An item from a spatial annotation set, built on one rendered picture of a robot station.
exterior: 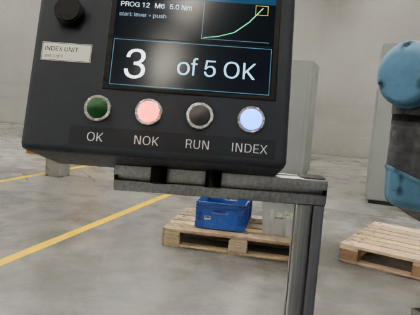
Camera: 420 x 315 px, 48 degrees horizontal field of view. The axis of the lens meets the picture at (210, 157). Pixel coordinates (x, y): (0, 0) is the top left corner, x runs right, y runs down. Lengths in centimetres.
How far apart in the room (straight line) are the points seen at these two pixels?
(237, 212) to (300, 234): 319
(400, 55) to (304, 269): 26
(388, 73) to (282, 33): 15
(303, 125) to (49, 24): 758
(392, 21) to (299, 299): 1282
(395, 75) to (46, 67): 37
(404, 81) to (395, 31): 1269
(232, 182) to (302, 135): 751
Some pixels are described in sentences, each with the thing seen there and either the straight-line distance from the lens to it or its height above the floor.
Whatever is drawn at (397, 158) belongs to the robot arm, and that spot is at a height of 108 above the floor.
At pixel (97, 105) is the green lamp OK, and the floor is 112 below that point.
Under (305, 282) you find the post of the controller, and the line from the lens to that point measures 57.
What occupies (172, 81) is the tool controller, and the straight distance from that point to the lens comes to 47.
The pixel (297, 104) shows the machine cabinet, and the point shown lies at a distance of 803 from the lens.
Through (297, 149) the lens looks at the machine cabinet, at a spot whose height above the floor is 48.
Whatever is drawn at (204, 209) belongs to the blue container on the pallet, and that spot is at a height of 30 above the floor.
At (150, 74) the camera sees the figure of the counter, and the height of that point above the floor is 115.
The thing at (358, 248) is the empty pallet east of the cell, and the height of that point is 13.
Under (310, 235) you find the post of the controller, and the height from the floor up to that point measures 99.
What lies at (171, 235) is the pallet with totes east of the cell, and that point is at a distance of 377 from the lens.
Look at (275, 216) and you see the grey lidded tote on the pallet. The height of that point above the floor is 31.
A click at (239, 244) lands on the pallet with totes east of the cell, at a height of 8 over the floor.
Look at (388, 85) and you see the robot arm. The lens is 58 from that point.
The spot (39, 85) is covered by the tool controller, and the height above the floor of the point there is 113.
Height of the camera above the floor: 113
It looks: 6 degrees down
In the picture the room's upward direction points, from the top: 4 degrees clockwise
